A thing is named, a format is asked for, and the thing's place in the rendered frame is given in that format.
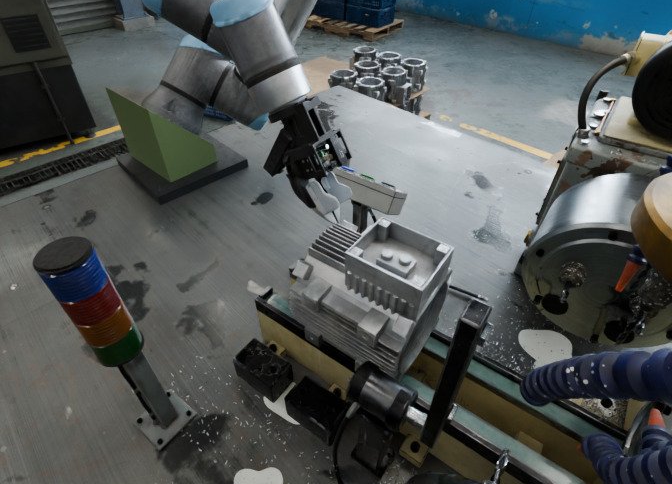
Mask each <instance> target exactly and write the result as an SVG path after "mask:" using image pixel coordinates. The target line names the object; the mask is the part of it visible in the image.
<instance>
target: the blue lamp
mask: <svg viewBox="0 0 672 484"><path fill-rule="evenodd" d="M36 272H37V271H36ZM37 273H38V272H37ZM38 274H39V276H40V277H41V279H42V280H43V282H44V283H45V284H46V286H47V287H48V289H49V290H50V292H51V293H52V294H53V296H54V297H55V298H56V299H57V300H59V301H61V302H77V301H81V300H84V299H86V298H88V297H90V296H92V295H94V294H95V293H97V292H98V291H99V290H100V289H101V288H102V287H103V286H104V285H105V283H106V282H107V279H108V273H107V271H106V269H105V267H104V265H103V263H102V262H101V260H100V258H99V256H98V254H97V252H96V250H95V249H94V247H93V251H92V253H91V255H90V256H89V258H88V259H87V260H86V261H85V262H84V263H83V264H81V265H80V266H78V267H77V268H75V269H73V270H71V271H68V272H65V273H61V274H54V275H45V274H41V273H38Z"/></svg>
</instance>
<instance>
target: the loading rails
mask: <svg viewBox="0 0 672 484"><path fill-rule="evenodd" d="M254 300H255V305H256V309H257V314H258V319H259V323H260V328H261V333H262V337H263V338H264V339H266V340H267V341H268V342H269V343H268V344H267V345H266V346H267V347H269V348H270V349H271V350H273V351H274V352H275V353H277V354H278V355H280V356H281V357H284V356H285V355H286V354H287V355H289V356H290V357H292V358H293V359H295V360H296V361H297V362H299V363H300V364H302V365H303V366H305V367H306V368H308V369H309V370H310V371H312V372H313V373H315V374H316V375H318V376H319V377H321V378H322V379H324V380H325V381H326V382H328V383H329V384H331V386H330V388H329V390H330V391H332V392H333V393H334V394H336V395H337V396H339V397H340V398H342V399H343V400H344V401H346V402H348V400H347V399H346V390H347V387H348V384H349V383H347V379H348V378H349V377H350V378H352V376H353V375H354V373H355V360H354V359H352V358H351V357H349V356H348V355H346V354H345V353H343V352H341V351H340V350H338V349H337V348H335V347H334V346H332V345H330V344H329V343H327V342H326V341H324V342H323V343H322V345H321V346H320V347H317V346H316V345H314V344H313V343H311V342H310V341H308V340H307V339H305V330H304V328H305V326H303V325H302V324H300V323H299V322H297V320H296V319H295V318H293V316H292V315H291V313H290V312H291V311H290V310H289V309H290V307H289V305H290V304H289V303H288V302H289V301H287V300H286V299H284V298H282V297H281V296H279V295H278V294H276V293H274V292H273V289H272V287H271V286H268V287H266V288H265V289H264V290H263V291H262V292H261V293H260V294H259V296H257V297H256V298H255V299H254ZM451 341H452V337H450V336H448V335H446V334H445V333H443V332H441V331H439V330H437V329H434V330H432V332H431V334H430V336H429V338H428V339H427V341H426V343H425V345H424V347H423V348H422V350H421V352H420V353H419V355H418V356H417V358H416V360H415V361H414V363H412V365H411V367H409V370H407V372H406V373H405V374H404V376H403V378H402V380H401V383H402V384H404V385H405V384H408V385H409V386H411V387H412V388H414V389H416V390H417V392H418V397H417V400H416V403H415V405H414V407H415V408H416V409H418V410H419V411H421V412H422V413H426V414H428V411H429V408H430V405H431V402H432V399H433V396H434V393H435V390H436V387H437V384H438V381H439V378H440V375H441V372H442V369H443V366H444V363H445V359H446V356H447V353H448V350H449V347H450V344H451ZM524 377H525V376H523V375H521V374H520V373H518V372H516V371H514V370H512V369H510V368H508V367H506V366H505V365H503V364H501V363H499V362H497V361H495V360H493V359H491V358H490V357H488V356H486V355H484V354H482V353H480V352H478V351H476V350H475V353H474V355H473V357H472V360H471V362H470V365H469V367H468V370H467V372H466V375H465V377H464V380H463V382H462V384H461V387H460V389H459V392H458V394H457V397H456V399H455V402H454V404H455V405H457V406H458V409H457V411H456V413H455V415H454V417H453V419H452V421H451V423H450V425H449V424H447V423H446V424H445V426H444V429H443V431H442V433H441V435H440V437H439V439H438V441H437V443H436V445H435V447H434V448H433V449H431V448H429V447H428V446H426V445H425V444H423V443H422V442H420V440H419V439H420V436H421V435H420V432H421V431H418V430H417V429H416V427H414V426H413V425H411V424H410V423H408V422H407V421H406V422H405V424H404V426H403V427H402V429H401V430H400V431H399V432H400V433H402V434H403V435H405V436H406V439H405V441H404V442H403V444H402V446H401V448H400V450H399V454H400V455H401V456H403V457H404V458H405V459H407V460H408V461H410V462H411V463H412V464H414V465H415V466H417V467H418V468H420V467H421V465H422V463H423V461H424V459H425V457H426V455H427V453H428V452H429V453H431V454H432V455H434V456H435V457H437V458H438V459H440V460H441V461H443V462H444V463H445V464H447V465H448V466H450V467H451V468H453V469H454V470H456V471H457V472H459V473H460V474H461V475H463V476H464V477H466V478H469V479H472V480H475V481H477V482H481V483H482V482H483V480H489V481H490V478H491V477H492V475H493V474H494V469H495V466H496V463H497V460H498V458H499V455H500V453H501V452H502V451H503V449H505V448H508V449H509V450H510V452H509V453H508V457H509V461H508V464H507V467H506V470H505V472H504V473H503V474H502V475H501V477H500V484H591V483H592V482H593V481H594V480H596V479H597V478H598V477H599V476H598V475H597V473H596V472H595V470H594V468H593V466H592V463H591V462H590V461H589V460H588V459H586V457H585V456H584V454H581V453H579V452H578V451H577V446H578V445H580V444H581V441H582V440H583V438H584V437H586V436H588V435H592V434H594V433H597V432H598V433H605V434H608V435H610V436H611V437H612V438H613V439H615V441H616V442H617V443H618V444H619V445H620V447H621V448H622V445H623V441H624V439H625V437H626V434H627V432H628V431H626V430H625V429H623V428H621V427H619V426H617V425H615V424H613V423H611V422H610V421H608V420H606V419H604V418H602V417H600V416H598V415H596V414H595V413H593V412H591V411H589V410H587V409H585V408H583V407H581V406H580V405H578V404H576V403H574V402H572V401H570V400H568V399H561V400H556V399H555V400H553V401H550V402H549V404H547V405H545V406H543V407H536V406H533V405H530V404H529V403H528V402H526V401H525V400H524V398H523V397H522V395H521V393H520V383H521V381H522V380H523V379H524Z"/></svg>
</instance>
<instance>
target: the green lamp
mask: <svg viewBox="0 0 672 484"><path fill-rule="evenodd" d="M141 343H142V336H141V333H140V331H139V330H138V328H137V326H136V324H135V322H134V320H133V319H132V326H131V328H130V330H129V332H128V333H127V334H126V335H125V336H124V337H123V338H122V339H120V340H119V341H117V342H115V343H113V344H111V345H108V346H103V347H95V346H91V345H89V344H88V345H89V346H90V348H91V349H92V350H93V352H94V353H95V355H96V356H97V357H98V359H99V360H100V361H102V362H103V363H105V364H118V363H121V362H124V361H126V360H128V359H129V358H131V357H132V356H133V355H134V354H135V353H136V352H137V351H138V350H139V348H140V346H141Z"/></svg>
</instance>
